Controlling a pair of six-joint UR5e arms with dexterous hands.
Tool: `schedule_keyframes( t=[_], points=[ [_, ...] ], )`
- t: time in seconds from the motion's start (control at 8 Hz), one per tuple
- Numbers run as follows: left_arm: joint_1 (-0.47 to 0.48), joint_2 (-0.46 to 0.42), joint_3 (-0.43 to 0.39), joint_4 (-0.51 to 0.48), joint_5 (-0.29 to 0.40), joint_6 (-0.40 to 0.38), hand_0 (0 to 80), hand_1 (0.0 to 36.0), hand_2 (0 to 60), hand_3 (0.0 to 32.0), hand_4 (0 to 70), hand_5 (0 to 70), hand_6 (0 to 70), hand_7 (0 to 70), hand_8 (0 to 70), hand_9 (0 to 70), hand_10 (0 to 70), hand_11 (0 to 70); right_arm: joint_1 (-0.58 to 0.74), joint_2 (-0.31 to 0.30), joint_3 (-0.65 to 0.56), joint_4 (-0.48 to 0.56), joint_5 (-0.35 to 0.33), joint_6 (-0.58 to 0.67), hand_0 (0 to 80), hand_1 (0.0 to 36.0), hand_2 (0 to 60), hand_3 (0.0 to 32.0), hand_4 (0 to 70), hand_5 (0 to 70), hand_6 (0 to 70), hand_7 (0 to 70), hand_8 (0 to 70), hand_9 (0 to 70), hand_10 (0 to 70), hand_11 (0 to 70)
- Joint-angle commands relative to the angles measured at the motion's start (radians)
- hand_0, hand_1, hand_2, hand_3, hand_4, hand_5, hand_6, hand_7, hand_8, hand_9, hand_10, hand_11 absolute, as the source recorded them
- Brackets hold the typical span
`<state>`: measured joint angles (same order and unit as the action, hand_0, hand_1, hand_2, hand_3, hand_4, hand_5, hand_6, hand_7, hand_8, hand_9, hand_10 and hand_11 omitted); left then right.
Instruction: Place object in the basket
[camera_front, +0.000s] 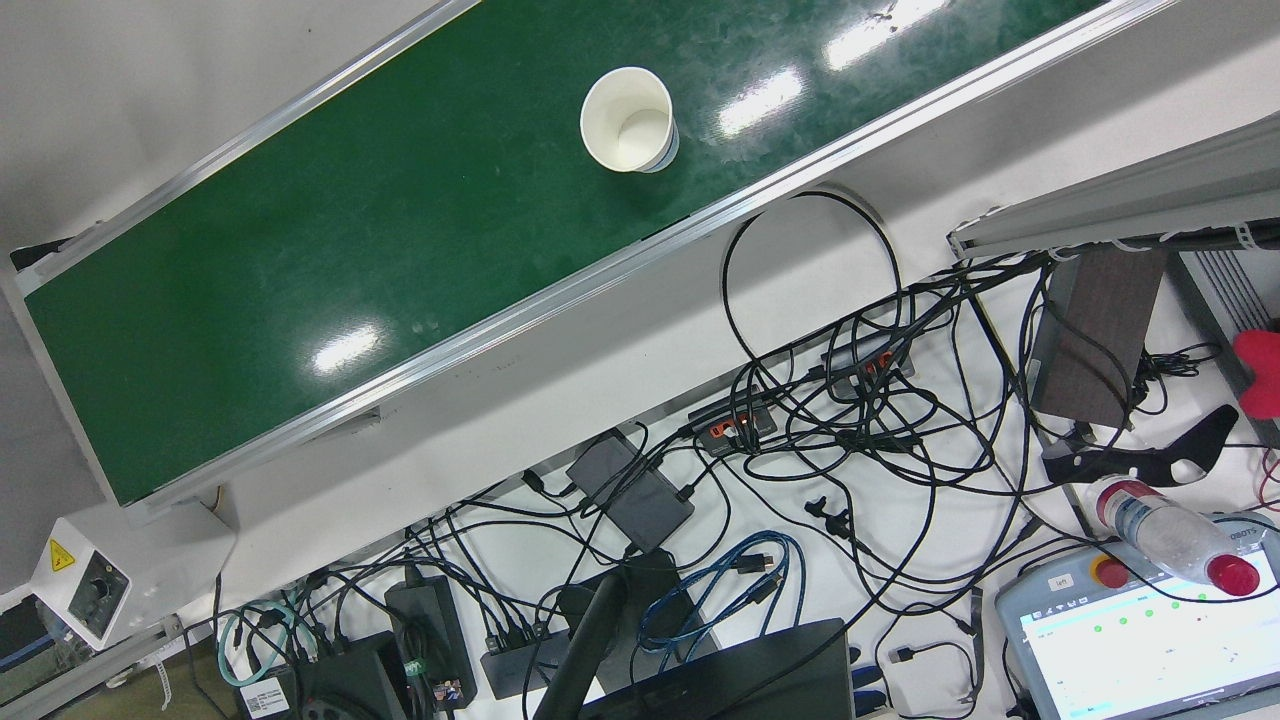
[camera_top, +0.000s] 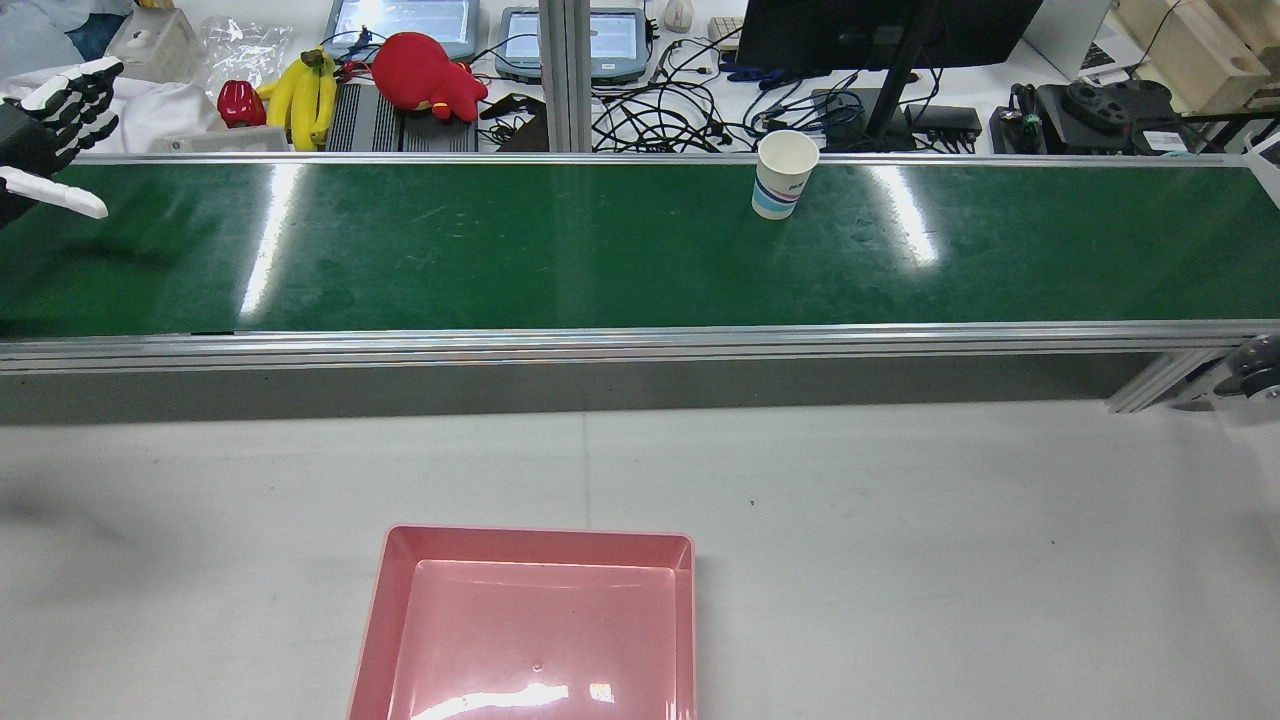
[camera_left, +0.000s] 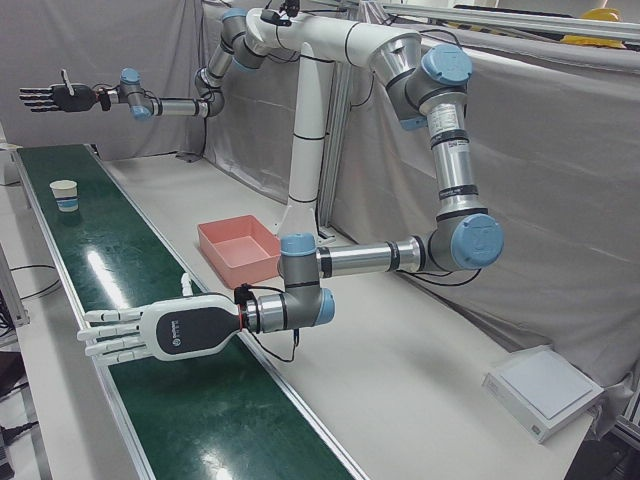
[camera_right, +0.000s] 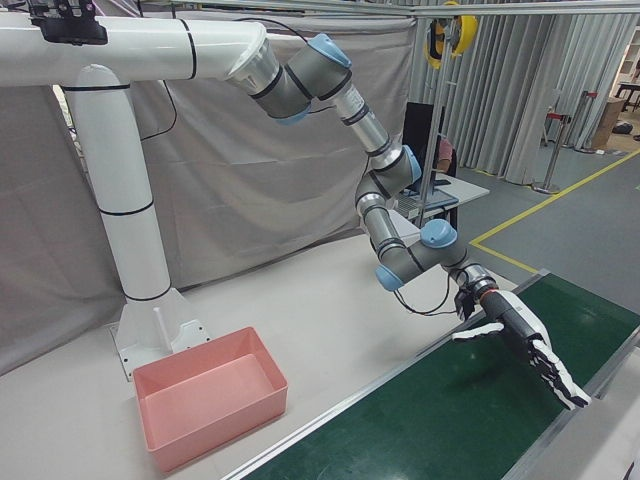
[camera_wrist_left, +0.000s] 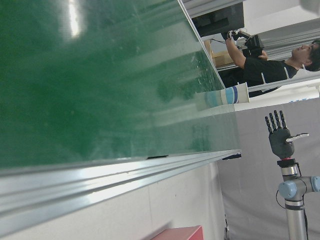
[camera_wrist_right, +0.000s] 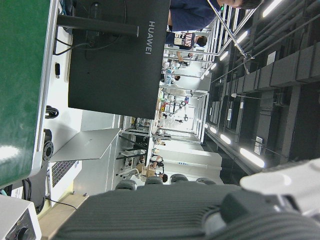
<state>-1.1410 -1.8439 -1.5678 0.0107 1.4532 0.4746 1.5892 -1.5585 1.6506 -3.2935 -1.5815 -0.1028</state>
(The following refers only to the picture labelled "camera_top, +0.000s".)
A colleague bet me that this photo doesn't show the black handheld tool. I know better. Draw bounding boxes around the black handheld tool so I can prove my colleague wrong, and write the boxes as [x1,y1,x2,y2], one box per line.
[480,92,549,153]

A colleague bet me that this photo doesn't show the black ribbed metal box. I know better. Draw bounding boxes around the black ribbed metal box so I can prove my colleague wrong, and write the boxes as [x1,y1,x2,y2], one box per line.
[325,82,479,153]

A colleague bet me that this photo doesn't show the white paper cup blue stripes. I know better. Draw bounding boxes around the white paper cup blue stripes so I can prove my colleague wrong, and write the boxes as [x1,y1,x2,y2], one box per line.
[751,130,821,221]

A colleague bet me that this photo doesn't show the white plastic box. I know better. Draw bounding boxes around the white plastic box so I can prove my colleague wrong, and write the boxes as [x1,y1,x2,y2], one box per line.
[105,8,198,83]

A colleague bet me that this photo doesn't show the yellow banana bunch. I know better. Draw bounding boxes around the yellow banana bunch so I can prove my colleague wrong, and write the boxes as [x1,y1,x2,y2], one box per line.
[257,48,339,151]

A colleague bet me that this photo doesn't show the black power hub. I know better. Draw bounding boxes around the black power hub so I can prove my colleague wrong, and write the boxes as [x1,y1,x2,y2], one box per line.
[905,103,983,153]

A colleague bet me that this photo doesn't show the red plush toy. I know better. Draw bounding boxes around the red plush toy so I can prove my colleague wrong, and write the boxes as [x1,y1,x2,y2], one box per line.
[370,32,489,123]

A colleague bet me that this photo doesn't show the wooden box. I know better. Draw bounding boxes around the wooden box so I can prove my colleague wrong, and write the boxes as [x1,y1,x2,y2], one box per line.
[1115,0,1280,113]

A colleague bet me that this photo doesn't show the black cable tangle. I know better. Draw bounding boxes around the black cable tangle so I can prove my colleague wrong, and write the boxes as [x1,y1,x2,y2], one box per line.
[590,38,761,153]

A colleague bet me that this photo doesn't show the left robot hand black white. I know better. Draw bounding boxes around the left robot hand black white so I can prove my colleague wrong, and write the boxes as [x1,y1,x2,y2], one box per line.
[0,57,124,229]

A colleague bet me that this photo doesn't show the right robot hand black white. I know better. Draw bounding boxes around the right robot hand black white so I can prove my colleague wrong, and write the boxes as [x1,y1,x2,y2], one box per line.
[1213,333,1280,403]

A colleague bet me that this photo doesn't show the aluminium conveyor leg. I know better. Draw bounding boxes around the aluminium conveyor leg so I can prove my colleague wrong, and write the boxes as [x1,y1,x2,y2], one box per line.
[1105,348,1218,414]

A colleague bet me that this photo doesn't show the clear plastic bag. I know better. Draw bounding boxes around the clear plastic bag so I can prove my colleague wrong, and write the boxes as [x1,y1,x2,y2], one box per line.
[195,15,294,96]

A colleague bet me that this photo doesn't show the blue cable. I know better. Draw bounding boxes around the blue cable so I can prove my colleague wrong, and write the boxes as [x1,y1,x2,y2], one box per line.
[720,60,863,138]

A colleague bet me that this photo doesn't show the black robot flange part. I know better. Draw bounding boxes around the black robot flange part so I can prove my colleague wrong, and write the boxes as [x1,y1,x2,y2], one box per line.
[990,80,1201,156]

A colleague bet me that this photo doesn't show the aluminium profile post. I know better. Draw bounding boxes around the aluminium profile post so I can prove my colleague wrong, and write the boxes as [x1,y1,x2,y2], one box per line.
[538,0,593,153]

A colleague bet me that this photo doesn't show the silver laptop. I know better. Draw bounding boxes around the silver laptop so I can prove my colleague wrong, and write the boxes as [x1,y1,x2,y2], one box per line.
[1022,0,1151,81]

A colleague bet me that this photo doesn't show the blue cloth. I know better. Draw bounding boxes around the blue cloth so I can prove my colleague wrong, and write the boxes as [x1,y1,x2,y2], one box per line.
[0,0,131,81]

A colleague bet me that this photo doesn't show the green belt conveyor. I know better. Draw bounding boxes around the green belt conveyor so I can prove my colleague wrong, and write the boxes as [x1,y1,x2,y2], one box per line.
[0,152,1280,426]

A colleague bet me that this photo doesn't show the grey teach pendant tablet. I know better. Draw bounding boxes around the grey teach pendant tablet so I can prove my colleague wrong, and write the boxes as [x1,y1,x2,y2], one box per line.
[322,0,481,61]
[495,5,651,84]

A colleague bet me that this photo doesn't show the black computer monitor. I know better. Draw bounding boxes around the black computer monitor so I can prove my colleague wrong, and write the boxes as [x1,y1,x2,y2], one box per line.
[735,0,1046,153]

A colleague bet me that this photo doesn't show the red toy pepper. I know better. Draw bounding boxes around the red toy pepper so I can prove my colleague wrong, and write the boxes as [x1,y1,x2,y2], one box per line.
[217,80,268,129]

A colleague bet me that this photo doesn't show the pink plastic basket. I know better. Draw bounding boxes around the pink plastic basket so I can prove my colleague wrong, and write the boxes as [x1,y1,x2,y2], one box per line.
[347,524,697,720]

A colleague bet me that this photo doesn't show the white cloth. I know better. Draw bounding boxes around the white cloth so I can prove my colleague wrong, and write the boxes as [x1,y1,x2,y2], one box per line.
[0,78,226,153]

